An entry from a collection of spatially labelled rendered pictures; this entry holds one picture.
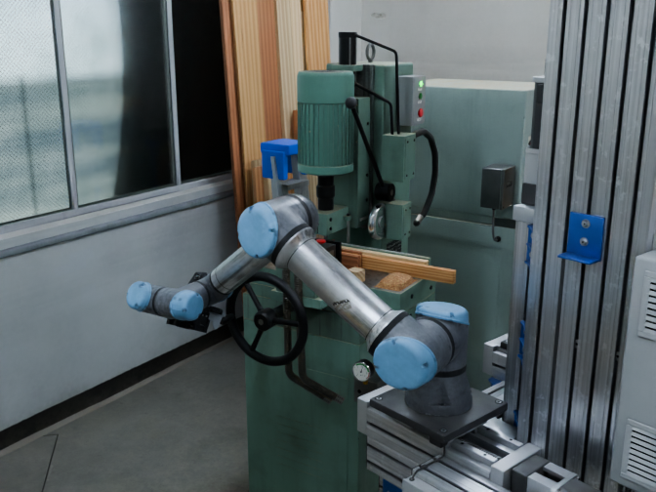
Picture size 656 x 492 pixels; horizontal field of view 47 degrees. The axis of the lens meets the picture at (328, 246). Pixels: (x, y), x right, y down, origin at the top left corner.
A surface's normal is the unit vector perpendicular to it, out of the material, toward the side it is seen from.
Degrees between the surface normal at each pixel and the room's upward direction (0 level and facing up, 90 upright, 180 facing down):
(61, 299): 90
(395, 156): 90
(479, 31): 90
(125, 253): 90
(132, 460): 0
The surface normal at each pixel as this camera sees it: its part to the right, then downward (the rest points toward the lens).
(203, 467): 0.00, -0.96
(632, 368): -0.75, 0.18
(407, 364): -0.44, 0.32
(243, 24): 0.82, 0.10
